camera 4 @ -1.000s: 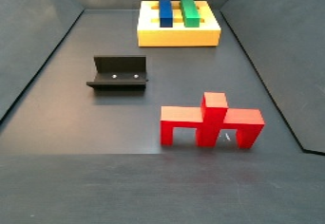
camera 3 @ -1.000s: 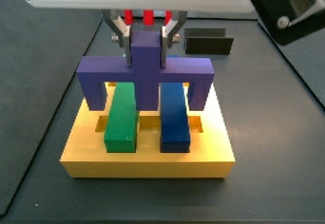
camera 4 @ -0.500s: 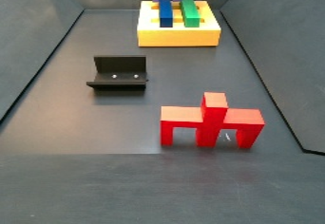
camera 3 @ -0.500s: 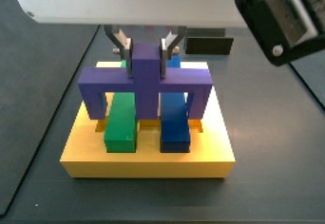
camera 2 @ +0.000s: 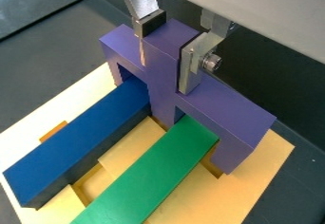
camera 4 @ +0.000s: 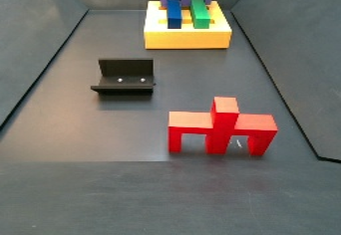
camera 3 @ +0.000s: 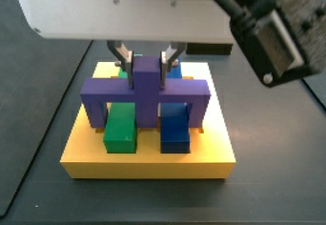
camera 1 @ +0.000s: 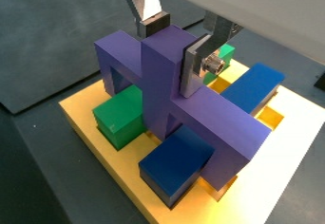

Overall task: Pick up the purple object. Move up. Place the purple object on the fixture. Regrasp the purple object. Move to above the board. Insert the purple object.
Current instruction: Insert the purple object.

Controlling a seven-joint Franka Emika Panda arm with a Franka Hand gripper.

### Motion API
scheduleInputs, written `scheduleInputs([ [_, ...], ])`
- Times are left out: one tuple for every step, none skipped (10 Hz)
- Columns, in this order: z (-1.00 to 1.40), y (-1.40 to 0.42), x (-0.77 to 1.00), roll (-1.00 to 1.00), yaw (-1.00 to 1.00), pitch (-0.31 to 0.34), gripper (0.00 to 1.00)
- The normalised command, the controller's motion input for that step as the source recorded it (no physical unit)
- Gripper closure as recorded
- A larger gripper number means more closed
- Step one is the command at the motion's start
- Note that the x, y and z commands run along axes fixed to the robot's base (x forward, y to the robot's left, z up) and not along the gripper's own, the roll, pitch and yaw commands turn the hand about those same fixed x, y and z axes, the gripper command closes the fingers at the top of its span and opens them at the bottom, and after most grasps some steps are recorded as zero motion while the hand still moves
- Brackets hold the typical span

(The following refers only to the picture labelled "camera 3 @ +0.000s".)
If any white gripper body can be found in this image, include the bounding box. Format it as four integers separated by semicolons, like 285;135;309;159
18;0;234;44

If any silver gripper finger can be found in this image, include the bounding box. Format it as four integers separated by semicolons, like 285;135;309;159
107;40;134;89
161;42;186;88

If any purple three-legged block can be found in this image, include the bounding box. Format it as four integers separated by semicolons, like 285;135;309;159
81;56;210;128

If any black angle fixture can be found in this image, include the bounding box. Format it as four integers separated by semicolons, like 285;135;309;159
186;43;233;55

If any yellow slotted board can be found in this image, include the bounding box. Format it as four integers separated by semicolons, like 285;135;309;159
59;61;238;180

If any blue long bar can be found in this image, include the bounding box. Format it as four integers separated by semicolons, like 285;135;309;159
160;56;193;154

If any green long bar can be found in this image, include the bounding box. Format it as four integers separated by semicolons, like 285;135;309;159
102;53;145;154

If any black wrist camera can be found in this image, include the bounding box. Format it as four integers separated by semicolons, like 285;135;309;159
232;0;326;88

